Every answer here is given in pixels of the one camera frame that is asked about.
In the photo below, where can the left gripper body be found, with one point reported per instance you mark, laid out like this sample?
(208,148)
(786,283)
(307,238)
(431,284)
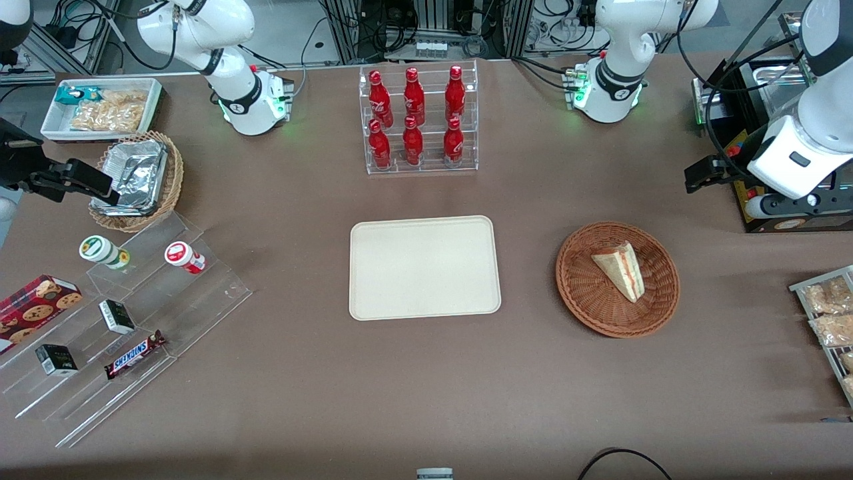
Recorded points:
(732,166)

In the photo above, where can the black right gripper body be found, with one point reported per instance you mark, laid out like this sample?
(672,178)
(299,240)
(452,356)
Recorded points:
(14,163)

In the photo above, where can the triangular sandwich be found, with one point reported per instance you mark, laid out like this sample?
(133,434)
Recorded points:
(621,270)

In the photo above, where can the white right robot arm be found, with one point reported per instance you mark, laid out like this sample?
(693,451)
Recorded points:
(213,33)

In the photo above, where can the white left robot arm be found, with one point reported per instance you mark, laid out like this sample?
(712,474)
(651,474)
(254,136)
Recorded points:
(623,40)

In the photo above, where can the light woven wicker basket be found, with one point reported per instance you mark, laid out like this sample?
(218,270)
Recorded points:
(174,173)

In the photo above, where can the grey tray with crackers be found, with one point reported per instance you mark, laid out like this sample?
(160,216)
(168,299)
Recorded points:
(810,285)

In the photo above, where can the brown round wicker basket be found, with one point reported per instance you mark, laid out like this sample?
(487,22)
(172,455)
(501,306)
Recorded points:
(586,300)

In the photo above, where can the cream rectangular plastic tray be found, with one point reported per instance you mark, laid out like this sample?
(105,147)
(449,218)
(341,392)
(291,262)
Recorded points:
(424,268)

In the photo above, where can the silver foil container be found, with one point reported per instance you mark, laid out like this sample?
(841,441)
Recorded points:
(136,173)

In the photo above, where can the white rectangular snack bin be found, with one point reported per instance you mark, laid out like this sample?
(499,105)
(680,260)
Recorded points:
(56,123)

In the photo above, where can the green lidded white cup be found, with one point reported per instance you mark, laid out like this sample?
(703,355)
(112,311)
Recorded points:
(100,250)

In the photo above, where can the clear bag of chips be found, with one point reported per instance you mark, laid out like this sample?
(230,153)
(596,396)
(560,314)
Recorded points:
(113,112)

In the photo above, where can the teal snack packet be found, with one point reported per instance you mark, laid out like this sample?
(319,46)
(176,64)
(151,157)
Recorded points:
(72,94)

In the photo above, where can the red lidded white cup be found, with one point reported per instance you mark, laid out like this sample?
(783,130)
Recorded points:
(182,256)

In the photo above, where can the red cookie box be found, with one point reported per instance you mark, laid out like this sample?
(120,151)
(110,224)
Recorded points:
(33,310)

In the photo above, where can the small black carton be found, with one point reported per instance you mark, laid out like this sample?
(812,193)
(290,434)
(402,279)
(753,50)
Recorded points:
(117,317)
(56,360)

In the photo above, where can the clear acrylic stepped shelf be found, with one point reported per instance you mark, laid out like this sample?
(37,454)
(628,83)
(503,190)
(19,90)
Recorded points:
(186,313)

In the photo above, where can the clear bag of pastries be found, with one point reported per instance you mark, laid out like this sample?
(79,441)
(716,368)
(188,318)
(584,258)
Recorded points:
(848,363)
(830,296)
(836,330)

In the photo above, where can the Snickers chocolate bar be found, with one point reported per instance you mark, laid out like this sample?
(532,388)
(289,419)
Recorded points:
(133,355)

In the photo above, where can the red cola bottle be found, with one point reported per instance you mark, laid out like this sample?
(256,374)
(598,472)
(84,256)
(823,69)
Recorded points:
(455,93)
(380,100)
(414,96)
(413,145)
(454,145)
(380,148)

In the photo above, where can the clear acrylic bottle rack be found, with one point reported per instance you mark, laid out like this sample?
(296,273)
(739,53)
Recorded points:
(430,143)

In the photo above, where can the small grey device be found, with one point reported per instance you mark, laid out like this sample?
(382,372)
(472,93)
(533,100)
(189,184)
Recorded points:
(434,474)

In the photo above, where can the aluminium rail structure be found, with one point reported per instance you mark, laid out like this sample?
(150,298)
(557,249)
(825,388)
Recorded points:
(60,40)

